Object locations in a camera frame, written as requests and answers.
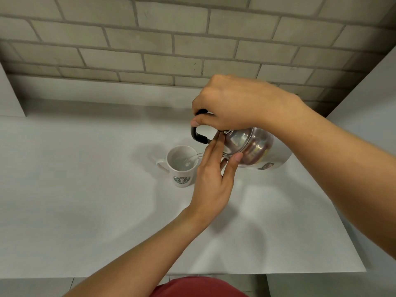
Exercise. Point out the white mug with green logo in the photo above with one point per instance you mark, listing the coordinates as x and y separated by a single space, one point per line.
182 173

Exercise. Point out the person's left thumb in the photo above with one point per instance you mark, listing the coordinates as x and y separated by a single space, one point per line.
234 167

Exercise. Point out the person's right forearm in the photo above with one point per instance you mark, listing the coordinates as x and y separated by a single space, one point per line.
346 170

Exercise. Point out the person's right hand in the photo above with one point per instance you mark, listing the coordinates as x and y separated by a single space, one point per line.
241 102

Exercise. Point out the person's left forearm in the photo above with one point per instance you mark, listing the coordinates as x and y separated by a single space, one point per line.
139 259

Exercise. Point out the person's left hand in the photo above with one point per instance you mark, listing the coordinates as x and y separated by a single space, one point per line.
210 182

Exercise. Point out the person's right thumb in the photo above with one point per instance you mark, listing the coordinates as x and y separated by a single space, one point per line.
202 121

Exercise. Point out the person's red clothing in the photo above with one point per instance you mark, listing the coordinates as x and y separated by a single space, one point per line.
199 288

